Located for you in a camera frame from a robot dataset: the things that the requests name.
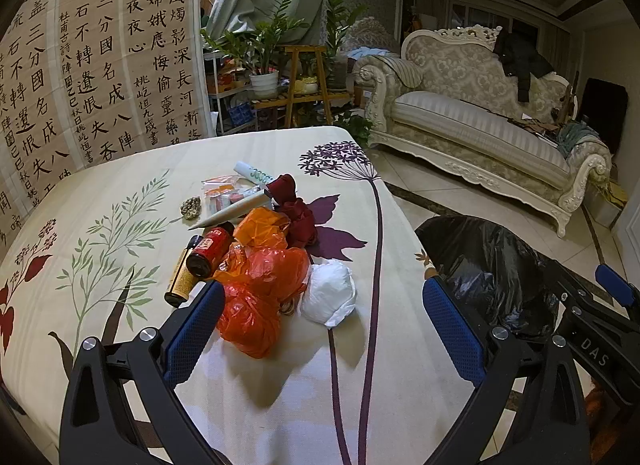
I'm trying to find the orange white snack wrapper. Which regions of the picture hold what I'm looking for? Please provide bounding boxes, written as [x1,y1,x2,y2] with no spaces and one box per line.
[202,174,259,215]

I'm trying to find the black garment on sofa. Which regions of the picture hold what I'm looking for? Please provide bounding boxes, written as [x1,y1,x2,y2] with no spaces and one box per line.
[492,30,554,104]

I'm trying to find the ornate cream sofa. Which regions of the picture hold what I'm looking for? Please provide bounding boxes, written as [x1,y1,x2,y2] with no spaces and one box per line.
[354,25,612,237]

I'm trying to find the orange plastic bag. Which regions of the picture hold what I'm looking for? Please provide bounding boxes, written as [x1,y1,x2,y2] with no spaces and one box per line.
[213,206,310,359]

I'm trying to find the gold black bottle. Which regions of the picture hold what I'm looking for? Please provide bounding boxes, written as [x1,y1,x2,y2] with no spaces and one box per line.
[164,234,203,308]

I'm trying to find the white green toothpaste tube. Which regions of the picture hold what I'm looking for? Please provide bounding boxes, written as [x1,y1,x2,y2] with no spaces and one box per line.
[234,161,274,187]

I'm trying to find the tall potted plant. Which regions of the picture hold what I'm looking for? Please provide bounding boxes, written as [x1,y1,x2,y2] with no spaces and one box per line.
[322,0,367,89]

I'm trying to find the red spray bottle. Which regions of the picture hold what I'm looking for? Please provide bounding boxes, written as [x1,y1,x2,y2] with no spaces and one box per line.
[186,222,234,280]

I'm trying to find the floral cream tablecloth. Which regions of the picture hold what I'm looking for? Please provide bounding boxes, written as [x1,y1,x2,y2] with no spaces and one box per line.
[1,127,472,464]

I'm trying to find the small leafy floor plant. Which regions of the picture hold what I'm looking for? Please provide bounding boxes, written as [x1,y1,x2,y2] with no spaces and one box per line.
[333,111,373,149]

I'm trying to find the white metal shelf rack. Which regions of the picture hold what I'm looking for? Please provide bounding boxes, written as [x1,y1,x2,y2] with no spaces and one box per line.
[204,51,257,136]

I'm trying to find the potted green plant white pot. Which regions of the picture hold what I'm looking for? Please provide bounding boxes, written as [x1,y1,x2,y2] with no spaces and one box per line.
[201,0,309,99]

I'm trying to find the red fabric ribbon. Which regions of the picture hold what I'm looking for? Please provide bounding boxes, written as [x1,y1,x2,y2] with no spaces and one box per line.
[266,174,318,248]

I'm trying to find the calligraphy folding screen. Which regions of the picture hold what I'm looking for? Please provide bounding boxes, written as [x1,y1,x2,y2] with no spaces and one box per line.
[1,0,213,247]

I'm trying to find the white cream tube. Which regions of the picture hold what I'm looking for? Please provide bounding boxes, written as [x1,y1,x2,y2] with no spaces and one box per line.
[191,190,271,230]

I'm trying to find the teal cloth on sofa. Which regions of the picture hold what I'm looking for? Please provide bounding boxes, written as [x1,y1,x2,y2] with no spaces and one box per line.
[556,121,599,159]

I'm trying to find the wooden plant stand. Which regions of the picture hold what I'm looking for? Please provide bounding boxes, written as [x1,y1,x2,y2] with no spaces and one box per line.
[252,45,350,128]

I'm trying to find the black lined trash bin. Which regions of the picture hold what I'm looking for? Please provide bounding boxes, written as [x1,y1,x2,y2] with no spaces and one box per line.
[416,215,559,344]

